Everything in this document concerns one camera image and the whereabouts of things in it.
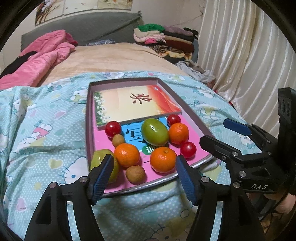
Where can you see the beige bed sheet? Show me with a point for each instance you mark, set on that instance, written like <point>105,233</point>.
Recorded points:
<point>115,58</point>

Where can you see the pile of folded clothes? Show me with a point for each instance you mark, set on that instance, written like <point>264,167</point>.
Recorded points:
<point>166,41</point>

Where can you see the cream curtain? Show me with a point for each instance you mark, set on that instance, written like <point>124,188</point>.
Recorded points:
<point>242,58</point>

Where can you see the white crumpled cloth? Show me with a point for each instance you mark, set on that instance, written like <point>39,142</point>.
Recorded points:
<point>196,70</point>

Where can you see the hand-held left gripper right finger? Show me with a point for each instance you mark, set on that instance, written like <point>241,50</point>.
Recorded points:
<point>187,178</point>

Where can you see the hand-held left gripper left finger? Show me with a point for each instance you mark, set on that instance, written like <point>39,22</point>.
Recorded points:
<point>101,178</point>

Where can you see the round green fruit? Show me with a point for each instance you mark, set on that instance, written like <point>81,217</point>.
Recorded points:
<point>97,158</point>

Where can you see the small brown longan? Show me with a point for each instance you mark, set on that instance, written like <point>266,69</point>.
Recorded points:
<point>135,173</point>
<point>118,140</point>

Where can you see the blue floral cloth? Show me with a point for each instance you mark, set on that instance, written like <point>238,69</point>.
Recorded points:
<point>101,42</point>

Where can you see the blue cartoon cat blanket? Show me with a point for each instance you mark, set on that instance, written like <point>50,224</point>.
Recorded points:
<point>46,129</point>

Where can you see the black garment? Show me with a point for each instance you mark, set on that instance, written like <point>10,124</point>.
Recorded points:
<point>18,61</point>

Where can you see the person's right hand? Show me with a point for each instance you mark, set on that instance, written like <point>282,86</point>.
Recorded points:
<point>286,202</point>

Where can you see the elongated green fruit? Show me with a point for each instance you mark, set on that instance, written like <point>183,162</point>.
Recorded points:
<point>153,132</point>

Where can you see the orange mandarin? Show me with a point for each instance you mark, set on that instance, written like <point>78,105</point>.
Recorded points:
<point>163,160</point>
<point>178,133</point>
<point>127,154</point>

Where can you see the grey cardboard box tray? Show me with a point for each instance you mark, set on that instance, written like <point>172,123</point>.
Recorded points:
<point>189,109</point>

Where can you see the pink workbook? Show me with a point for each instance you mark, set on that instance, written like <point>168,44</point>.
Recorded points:
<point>101,144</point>

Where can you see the yellow and orange book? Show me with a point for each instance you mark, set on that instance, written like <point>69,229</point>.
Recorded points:
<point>120,104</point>

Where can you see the pink quilt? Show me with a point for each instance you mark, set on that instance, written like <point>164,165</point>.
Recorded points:
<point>46,53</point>

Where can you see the red cherry tomato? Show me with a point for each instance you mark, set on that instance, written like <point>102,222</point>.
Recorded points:
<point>113,129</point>
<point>174,119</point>
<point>188,149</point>

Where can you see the grey headboard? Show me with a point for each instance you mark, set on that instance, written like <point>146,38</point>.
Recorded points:
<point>92,25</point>

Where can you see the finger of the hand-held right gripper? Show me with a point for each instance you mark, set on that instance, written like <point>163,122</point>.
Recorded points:
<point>215,146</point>
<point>238,126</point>

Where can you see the wall painting panel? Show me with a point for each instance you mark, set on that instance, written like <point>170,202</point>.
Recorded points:
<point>81,7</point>
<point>114,5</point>
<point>49,12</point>

